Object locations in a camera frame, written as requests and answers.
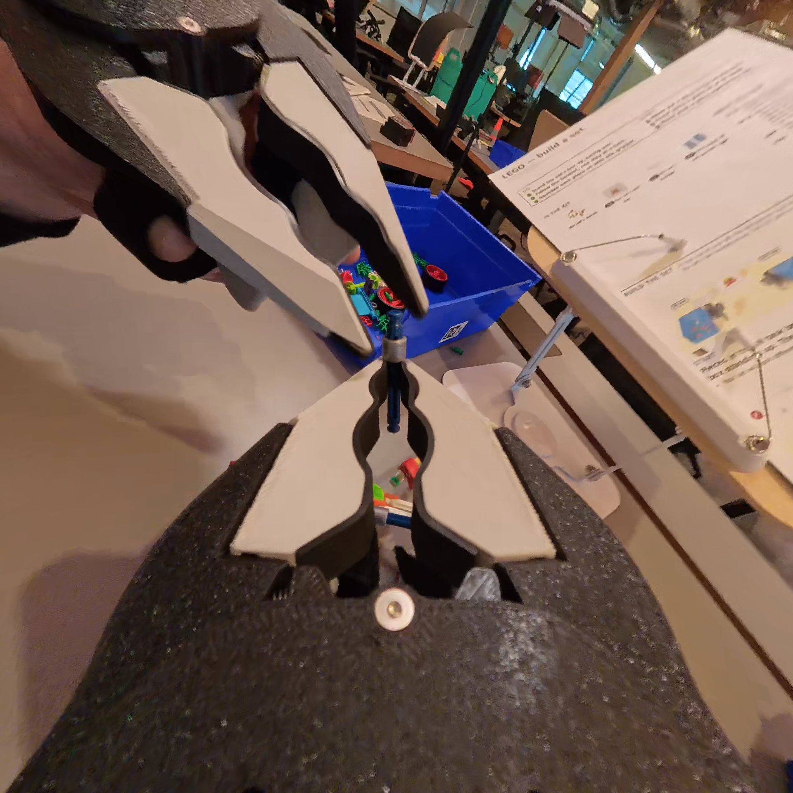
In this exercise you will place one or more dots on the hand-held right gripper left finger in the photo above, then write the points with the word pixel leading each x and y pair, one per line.
pixel 303 495

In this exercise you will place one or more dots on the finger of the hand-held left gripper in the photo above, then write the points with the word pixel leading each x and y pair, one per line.
pixel 248 235
pixel 347 167

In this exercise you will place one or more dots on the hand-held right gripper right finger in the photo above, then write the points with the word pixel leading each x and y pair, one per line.
pixel 483 495

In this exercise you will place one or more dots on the colourful construction toy model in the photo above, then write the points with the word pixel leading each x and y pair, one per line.
pixel 409 471

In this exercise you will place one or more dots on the blue toy rod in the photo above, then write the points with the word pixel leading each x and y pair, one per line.
pixel 394 390

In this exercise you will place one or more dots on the grey toy spacer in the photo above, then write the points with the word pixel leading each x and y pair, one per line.
pixel 394 350

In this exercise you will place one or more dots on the blue parts bin with tag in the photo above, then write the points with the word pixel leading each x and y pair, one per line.
pixel 483 291

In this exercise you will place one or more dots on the person's left forearm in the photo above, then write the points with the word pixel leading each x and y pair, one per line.
pixel 31 230

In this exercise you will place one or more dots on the person's left hand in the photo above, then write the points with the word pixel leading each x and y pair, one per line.
pixel 37 167

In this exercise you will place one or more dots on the small black box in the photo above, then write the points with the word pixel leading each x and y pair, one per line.
pixel 398 131

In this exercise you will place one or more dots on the neighbouring grey table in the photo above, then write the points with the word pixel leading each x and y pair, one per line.
pixel 409 148

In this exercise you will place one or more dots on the papers on neighbouring table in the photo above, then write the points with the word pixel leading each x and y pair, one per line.
pixel 372 102

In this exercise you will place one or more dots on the white stand base board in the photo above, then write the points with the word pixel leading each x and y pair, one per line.
pixel 495 390

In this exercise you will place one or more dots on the green tote bag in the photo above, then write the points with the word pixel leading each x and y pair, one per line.
pixel 480 96
pixel 447 77

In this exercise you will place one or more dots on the black toy wheel red hub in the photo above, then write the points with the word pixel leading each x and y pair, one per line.
pixel 391 299
pixel 435 277

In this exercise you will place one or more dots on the black pole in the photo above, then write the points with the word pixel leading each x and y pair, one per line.
pixel 471 68

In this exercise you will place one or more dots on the small blue bin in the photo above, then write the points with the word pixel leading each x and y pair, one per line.
pixel 507 155

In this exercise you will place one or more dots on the tan chair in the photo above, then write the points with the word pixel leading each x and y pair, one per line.
pixel 548 130

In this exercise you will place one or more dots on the instruction sheet board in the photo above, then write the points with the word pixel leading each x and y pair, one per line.
pixel 681 186

